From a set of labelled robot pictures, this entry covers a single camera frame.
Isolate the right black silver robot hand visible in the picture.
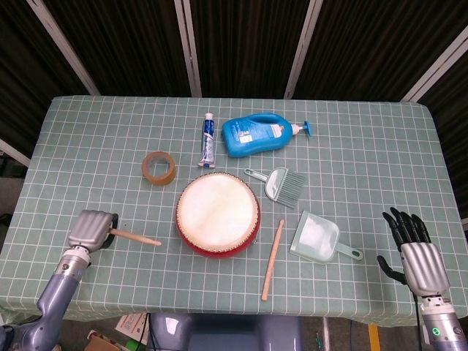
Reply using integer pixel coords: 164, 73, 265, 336
377, 207, 451, 296

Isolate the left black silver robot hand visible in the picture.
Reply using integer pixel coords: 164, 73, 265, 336
67, 209, 120, 253

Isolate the wooden drumstick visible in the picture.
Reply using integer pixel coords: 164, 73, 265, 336
260, 219, 285, 301
109, 228, 162, 247

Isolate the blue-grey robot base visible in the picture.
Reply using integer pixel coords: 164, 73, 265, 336
148, 313, 304, 351

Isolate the red drum with white skin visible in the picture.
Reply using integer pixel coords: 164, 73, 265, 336
175, 173, 262, 259

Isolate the pale green hand brush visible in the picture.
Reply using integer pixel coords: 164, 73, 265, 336
244, 167, 307, 209

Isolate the brown packing tape roll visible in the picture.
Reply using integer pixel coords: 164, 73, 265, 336
141, 151, 177, 186

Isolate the green checked tablecloth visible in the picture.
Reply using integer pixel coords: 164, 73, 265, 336
0, 95, 468, 327

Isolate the white printed leaflet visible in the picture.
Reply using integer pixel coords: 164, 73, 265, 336
115, 313, 150, 345

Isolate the pale green dustpan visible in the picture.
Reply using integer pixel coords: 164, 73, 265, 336
289, 211, 364, 265

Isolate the brown cardboard box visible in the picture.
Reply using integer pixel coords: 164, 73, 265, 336
84, 328, 122, 351

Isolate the blue white toothpaste tube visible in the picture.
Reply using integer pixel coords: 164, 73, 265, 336
197, 112, 217, 168

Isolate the blue pump bottle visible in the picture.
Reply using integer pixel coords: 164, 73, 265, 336
222, 113, 315, 159

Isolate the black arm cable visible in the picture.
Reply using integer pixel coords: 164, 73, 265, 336
412, 294, 422, 347

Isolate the white partition frame post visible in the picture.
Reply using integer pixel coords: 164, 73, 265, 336
284, 0, 325, 99
399, 24, 468, 102
26, 0, 101, 96
0, 138, 31, 167
174, 0, 203, 98

